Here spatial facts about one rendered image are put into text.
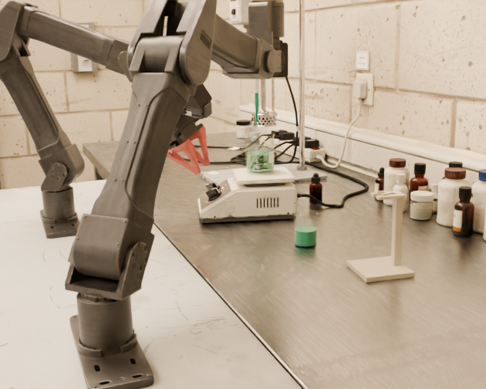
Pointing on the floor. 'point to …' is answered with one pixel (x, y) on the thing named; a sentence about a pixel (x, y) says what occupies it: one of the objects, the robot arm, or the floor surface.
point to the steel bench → (341, 282)
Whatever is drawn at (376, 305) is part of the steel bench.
